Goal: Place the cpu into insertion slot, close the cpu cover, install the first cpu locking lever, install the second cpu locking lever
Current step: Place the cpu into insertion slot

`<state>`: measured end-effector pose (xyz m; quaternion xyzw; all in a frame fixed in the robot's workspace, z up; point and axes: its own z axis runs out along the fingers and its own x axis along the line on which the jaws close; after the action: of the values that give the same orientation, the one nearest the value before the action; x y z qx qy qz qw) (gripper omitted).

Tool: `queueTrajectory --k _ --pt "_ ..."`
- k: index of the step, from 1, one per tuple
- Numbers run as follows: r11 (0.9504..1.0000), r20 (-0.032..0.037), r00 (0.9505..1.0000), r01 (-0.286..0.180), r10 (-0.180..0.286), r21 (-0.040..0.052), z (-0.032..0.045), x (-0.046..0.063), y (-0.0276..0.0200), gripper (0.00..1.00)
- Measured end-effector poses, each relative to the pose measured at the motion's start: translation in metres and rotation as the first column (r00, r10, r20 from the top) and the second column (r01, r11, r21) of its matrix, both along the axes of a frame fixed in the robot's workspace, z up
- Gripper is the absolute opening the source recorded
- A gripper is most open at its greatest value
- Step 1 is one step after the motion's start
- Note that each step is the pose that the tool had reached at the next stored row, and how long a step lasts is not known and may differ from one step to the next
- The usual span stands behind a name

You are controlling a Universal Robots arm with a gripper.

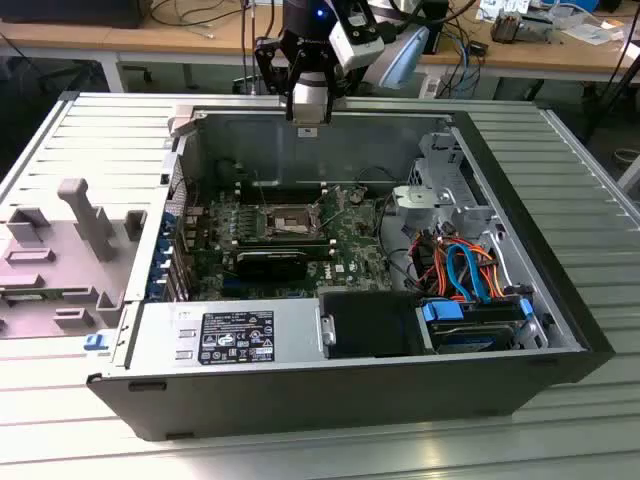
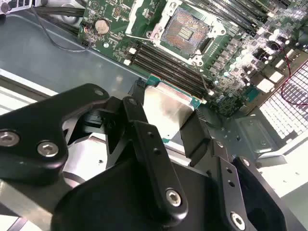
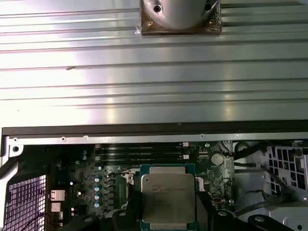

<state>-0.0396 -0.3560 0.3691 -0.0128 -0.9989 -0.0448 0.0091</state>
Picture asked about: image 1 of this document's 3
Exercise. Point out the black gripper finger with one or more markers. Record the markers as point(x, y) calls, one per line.
point(292, 90)
point(328, 100)

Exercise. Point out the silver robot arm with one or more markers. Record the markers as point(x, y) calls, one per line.
point(407, 57)

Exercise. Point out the CPU socket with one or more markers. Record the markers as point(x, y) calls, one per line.
point(292, 220)

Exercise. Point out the blue slot latch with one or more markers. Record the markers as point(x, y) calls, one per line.
point(171, 222)
point(155, 290)
point(161, 257)

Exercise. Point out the white case sticker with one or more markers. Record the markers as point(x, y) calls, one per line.
point(307, 131)

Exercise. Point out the wooden desk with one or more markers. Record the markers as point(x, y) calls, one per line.
point(150, 42)

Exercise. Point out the green motherboard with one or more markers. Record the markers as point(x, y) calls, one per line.
point(350, 250)

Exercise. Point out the black power adapter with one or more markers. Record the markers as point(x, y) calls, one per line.
point(478, 48)

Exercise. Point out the black graphics card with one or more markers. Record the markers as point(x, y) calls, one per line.
point(270, 265)

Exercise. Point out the metal drive cage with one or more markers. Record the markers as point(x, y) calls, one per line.
point(467, 212)

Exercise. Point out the brown cooler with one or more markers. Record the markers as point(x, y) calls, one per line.
point(505, 27)

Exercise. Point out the grey device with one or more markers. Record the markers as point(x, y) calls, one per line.
point(537, 30)

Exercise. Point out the black disk bay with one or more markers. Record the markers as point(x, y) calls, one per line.
point(370, 325)

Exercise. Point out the silver power supply unit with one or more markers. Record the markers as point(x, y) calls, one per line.
point(300, 332)

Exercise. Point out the white papers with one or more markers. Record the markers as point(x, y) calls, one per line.
point(590, 32)

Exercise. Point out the hard disk with blue carrier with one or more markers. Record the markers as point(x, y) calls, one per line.
point(470, 342)

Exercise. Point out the black tripod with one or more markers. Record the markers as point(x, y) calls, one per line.
point(611, 97)

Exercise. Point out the grey parts rack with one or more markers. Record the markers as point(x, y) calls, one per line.
point(75, 272)

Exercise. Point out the black grey PC case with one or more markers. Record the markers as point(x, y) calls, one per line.
point(300, 400)

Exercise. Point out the blue plastic clip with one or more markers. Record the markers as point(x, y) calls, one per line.
point(95, 343)

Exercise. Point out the green RAM stick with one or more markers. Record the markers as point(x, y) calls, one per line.
point(25, 297)

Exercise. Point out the white camera with black bracket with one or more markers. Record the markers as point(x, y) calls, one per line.
point(357, 47)

